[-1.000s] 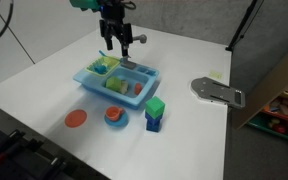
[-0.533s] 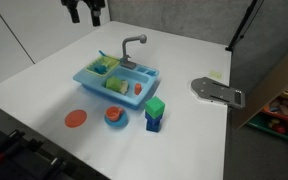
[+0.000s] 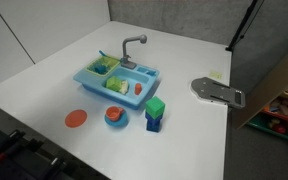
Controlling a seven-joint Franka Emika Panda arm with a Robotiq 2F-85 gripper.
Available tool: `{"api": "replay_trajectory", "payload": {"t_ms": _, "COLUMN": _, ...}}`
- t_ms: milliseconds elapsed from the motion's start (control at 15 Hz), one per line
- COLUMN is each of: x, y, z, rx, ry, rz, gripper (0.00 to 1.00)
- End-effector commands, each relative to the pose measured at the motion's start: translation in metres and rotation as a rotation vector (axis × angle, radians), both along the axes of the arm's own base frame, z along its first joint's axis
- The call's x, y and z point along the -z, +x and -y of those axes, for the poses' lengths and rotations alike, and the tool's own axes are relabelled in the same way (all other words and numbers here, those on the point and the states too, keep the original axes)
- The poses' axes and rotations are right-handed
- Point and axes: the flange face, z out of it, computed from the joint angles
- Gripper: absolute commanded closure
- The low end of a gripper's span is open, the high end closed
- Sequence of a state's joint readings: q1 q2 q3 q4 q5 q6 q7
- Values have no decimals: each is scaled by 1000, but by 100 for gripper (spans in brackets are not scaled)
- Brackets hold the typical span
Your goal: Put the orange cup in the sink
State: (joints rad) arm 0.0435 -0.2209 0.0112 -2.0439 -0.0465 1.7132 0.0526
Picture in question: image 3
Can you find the small orange cup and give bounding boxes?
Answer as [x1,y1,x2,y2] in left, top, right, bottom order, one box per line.
[134,82,143,96]

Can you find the white item in sink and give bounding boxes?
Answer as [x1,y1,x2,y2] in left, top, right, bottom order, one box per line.
[118,79,130,95]

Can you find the blue toy sink basin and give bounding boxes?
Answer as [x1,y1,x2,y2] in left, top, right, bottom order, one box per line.
[72,54,161,111]

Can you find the green cube block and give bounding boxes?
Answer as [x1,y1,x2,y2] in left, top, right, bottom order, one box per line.
[145,95,167,119]

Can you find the green toy container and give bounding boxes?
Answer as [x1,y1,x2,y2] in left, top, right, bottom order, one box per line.
[105,75,123,92]

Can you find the blue cube block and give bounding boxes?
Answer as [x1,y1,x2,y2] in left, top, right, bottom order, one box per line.
[145,111,164,133]

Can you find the orange blue small bowl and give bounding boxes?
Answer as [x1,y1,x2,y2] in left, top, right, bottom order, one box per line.
[104,107,130,129]

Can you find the yellow-green dish rack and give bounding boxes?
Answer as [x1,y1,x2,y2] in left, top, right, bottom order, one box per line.
[85,55,121,78]

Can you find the grey toy faucet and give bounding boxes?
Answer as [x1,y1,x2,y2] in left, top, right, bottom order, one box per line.
[119,34,148,70]

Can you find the blue dishes in rack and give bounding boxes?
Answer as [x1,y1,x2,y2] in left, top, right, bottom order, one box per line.
[93,63,109,75]

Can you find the grey metal mounting plate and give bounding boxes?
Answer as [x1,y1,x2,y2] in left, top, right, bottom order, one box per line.
[190,76,247,110]

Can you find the flat orange plate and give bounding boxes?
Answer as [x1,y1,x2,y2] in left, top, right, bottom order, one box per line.
[64,109,88,129]

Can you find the black clamp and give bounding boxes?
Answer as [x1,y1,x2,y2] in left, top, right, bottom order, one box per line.
[26,138,72,180]
[0,129,27,168]

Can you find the wooden toy storage shelf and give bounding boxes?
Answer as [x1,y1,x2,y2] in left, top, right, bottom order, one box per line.
[232,42,288,145]

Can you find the orange mug with handle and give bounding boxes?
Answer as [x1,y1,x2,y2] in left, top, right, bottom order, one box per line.
[105,105,125,122]

